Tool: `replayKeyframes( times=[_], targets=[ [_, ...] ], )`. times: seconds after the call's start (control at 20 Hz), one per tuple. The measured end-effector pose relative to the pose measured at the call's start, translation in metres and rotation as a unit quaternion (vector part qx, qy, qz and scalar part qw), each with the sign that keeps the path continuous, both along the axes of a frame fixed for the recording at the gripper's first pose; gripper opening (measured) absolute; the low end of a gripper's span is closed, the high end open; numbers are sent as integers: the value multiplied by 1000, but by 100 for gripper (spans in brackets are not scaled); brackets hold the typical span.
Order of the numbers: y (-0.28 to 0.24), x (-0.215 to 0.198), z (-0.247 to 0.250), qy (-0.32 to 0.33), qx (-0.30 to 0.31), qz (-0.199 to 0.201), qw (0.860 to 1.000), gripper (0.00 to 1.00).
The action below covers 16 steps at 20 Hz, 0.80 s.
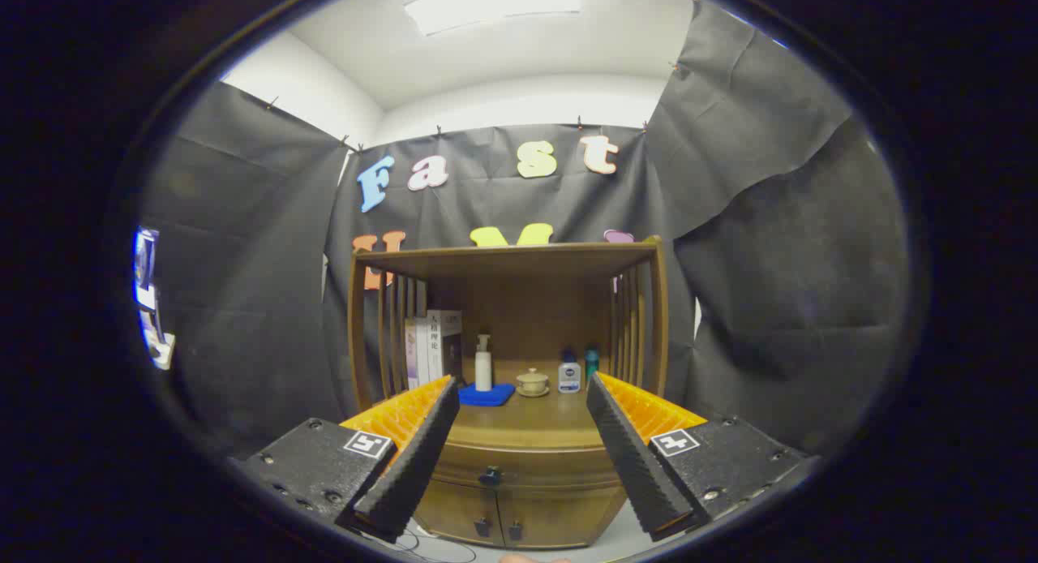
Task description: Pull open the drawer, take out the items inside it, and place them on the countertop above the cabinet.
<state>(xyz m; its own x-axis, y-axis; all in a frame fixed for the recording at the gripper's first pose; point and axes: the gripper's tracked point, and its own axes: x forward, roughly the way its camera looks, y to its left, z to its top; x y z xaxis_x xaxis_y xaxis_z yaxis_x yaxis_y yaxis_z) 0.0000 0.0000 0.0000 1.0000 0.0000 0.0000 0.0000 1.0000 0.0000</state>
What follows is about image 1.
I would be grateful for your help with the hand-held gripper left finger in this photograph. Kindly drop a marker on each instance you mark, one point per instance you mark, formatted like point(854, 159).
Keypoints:
point(413, 466)

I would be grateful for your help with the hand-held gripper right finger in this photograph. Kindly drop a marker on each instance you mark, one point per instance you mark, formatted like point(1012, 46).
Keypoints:
point(632, 457)

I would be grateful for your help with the white pump bottle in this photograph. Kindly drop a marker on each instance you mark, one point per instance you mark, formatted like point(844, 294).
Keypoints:
point(483, 372)

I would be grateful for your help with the blue folded cloth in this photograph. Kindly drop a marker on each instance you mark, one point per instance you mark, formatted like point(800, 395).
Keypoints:
point(486, 396)

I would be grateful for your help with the cream tea saucer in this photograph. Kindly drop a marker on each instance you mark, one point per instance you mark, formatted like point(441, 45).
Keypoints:
point(533, 394)

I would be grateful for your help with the ceiling light panel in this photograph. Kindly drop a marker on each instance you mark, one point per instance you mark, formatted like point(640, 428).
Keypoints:
point(495, 3)

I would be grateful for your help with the thick book with portrait cover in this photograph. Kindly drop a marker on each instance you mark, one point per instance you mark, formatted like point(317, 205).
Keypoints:
point(438, 344)

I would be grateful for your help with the wooden countertop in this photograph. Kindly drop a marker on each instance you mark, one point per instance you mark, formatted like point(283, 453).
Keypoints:
point(535, 421)

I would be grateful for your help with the white lotion bottle blue cap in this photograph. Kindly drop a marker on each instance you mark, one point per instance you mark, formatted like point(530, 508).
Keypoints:
point(569, 378)

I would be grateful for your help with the wooden cabinet door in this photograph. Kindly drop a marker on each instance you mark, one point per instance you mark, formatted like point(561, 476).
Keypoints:
point(454, 510)
point(559, 518)

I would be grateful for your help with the cream lidded tea cup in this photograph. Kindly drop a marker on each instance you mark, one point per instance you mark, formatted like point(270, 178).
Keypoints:
point(533, 380)

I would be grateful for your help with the thin white book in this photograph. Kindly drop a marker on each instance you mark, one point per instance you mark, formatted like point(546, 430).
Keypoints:
point(422, 352)

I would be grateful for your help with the thin pale purple book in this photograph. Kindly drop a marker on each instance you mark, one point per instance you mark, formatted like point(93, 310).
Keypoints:
point(410, 356)

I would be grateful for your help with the wooden drawer with black knob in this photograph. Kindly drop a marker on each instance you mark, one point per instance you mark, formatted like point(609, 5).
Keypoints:
point(551, 466)

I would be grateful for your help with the teal slim bottle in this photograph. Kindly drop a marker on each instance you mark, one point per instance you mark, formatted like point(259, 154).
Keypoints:
point(592, 364)

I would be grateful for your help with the white and blue object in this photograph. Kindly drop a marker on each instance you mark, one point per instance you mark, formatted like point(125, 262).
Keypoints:
point(150, 303)

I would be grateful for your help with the wooden cabinet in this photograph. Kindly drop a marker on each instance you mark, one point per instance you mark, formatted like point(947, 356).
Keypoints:
point(527, 320)

